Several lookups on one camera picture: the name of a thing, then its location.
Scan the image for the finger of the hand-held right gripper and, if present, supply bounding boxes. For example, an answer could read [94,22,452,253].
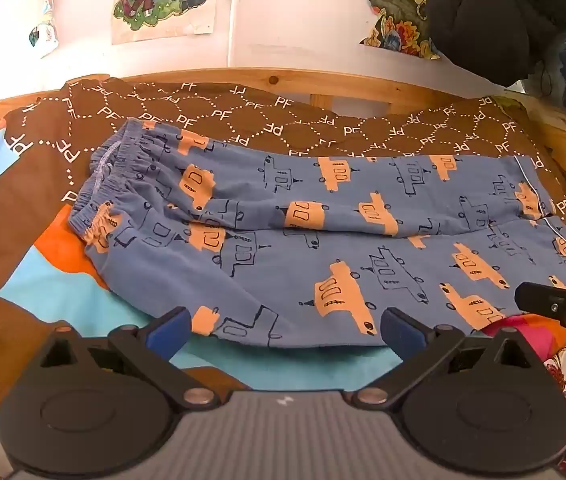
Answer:
[514,281,566,318]

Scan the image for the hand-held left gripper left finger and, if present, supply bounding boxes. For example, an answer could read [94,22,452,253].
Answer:
[36,306,220,408]

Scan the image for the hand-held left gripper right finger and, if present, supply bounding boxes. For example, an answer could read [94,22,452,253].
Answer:
[348,307,534,408]

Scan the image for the blue pants with orange print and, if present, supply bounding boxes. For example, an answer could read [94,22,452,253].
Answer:
[67,117,566,351]

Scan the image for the brown patterned patchwork blanket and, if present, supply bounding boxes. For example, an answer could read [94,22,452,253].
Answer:
[0,72,566,441]

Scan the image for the black clothing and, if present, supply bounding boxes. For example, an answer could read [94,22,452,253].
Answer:
[425,0,566,88]

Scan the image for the wooden bed frame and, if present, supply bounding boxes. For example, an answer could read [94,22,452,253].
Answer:
[0,67,566,241]

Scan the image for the white wall pipe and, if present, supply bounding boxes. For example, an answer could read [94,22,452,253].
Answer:
[227,0,240,68]

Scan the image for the colourful landscape wall poster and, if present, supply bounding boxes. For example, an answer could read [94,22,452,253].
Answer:
[354,0,441,60]

